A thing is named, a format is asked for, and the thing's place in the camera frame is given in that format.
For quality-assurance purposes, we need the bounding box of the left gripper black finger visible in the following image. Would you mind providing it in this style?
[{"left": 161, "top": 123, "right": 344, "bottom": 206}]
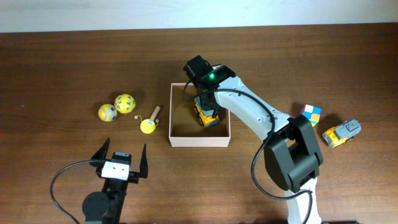
[
  {"left": 90, "top": 138, "right": 110, "bottom": 167},
  {"left": 139, "top": 144, "right": 149, "bottom": 179}
]

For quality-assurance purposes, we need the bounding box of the yellow grey dump truck toy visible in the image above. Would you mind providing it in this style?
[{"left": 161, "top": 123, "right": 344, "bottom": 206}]
[{"left": 194, "top": 97, "right": 220, "bottom": 128}]

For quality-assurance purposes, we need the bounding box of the yellow grey mixer truck toy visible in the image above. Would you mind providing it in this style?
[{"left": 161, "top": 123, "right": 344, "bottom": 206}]
[{"left": 322, "top": 119, "right": 361, "bottom": 148}]

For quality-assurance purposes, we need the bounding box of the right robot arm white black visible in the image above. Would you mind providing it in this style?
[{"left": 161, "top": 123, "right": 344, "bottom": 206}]
[{"left": 183, "top": 55, "right": 323, "bottom": 223}]

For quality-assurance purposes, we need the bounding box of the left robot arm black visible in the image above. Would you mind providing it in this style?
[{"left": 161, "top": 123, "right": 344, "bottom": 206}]
[{"left": 82, "top": 139, "right": 149, "bottom": 224}]

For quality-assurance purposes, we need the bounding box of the white cardboard box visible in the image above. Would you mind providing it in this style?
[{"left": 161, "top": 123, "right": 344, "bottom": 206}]
[{"left": 169, "top": 83, "right": 231, "bottom": 147}]

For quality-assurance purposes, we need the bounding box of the yellow wooden rattle drum toy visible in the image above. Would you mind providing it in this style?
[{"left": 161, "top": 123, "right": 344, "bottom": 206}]
[{"left": 134, "top": 106, "right": 161, "bottom": 134}]

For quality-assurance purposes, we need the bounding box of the yellow and grey ball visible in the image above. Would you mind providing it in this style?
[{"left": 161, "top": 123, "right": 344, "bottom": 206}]
[{"left": 98, "top": 104, "right": 118, "bottom": 122}]

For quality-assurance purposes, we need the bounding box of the yellow ball with blue letters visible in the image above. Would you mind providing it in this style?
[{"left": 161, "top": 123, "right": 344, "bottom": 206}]
[{"left": 114, "top": 94, "right": 136, "bottom": 114}]

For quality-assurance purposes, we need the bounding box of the colourful puzzle cube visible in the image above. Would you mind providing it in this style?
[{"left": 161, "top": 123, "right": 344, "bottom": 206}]
[{"left": 300, "top": 105, "right": 322, "bottom": 126}]

